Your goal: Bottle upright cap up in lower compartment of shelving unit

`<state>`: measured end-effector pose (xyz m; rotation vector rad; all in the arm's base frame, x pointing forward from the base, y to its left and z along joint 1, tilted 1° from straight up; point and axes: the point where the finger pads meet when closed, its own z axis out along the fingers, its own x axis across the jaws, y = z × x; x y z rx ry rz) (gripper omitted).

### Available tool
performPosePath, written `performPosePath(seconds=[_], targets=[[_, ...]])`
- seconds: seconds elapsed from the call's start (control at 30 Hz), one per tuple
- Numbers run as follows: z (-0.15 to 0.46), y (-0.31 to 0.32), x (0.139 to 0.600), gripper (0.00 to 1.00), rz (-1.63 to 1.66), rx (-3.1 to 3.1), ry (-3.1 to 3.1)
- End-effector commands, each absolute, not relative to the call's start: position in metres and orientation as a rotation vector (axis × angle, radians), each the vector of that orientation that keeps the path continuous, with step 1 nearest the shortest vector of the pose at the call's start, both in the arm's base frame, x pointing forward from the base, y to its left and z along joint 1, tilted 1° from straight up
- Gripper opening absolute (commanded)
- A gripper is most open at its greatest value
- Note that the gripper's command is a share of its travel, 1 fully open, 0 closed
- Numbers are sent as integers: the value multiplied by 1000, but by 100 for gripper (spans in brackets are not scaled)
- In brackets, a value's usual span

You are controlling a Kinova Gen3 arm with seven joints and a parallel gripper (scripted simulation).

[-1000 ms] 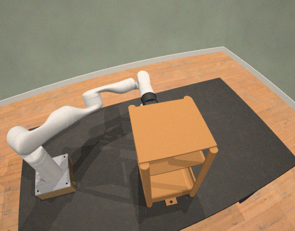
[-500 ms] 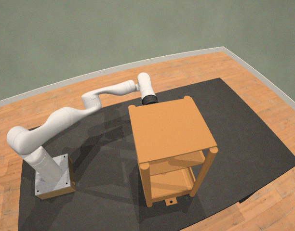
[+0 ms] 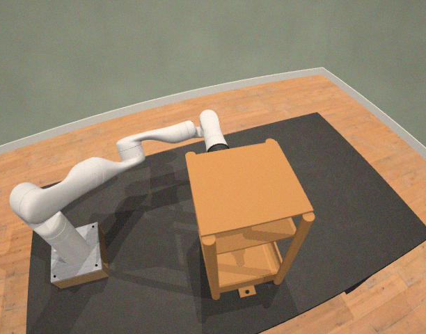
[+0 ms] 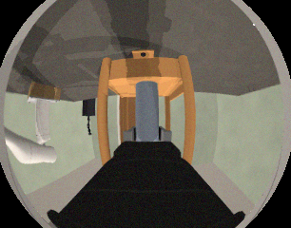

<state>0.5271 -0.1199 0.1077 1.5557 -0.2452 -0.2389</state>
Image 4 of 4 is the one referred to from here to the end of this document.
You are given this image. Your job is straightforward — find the light brown wooden shelving unit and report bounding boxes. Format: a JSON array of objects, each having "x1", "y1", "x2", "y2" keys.
[{"x1": 97, "y1": 49, "x2": 196, "y2": 165}]

